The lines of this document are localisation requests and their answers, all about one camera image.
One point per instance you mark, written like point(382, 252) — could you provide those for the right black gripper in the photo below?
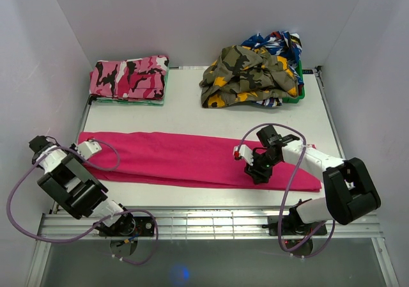
point(258, 176)

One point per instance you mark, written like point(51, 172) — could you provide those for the magenta pink trousers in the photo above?
point(175, 159)

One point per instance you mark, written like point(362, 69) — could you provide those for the olive yellow camouflage trousers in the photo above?
point(241, 74)

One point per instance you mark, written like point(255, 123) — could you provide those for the aluminium front rail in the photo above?
point(177, 224)

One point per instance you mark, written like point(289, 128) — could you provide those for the pink camouflage folded trousers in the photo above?
point(150, 60)

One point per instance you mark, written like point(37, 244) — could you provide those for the blue white camouflage trousers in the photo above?
point(287, 45)

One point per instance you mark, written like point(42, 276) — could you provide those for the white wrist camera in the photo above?
point(87, 149)
point(243, 152)

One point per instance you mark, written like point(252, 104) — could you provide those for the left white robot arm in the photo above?
point(67, 181)

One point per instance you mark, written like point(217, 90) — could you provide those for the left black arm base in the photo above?
point(142, 228)

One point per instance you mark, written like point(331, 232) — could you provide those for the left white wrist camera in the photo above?
point(87, 149)

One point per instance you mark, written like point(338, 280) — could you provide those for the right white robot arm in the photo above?
point(349, 189)

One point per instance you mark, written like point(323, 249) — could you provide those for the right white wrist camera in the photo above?
point(243, 152)

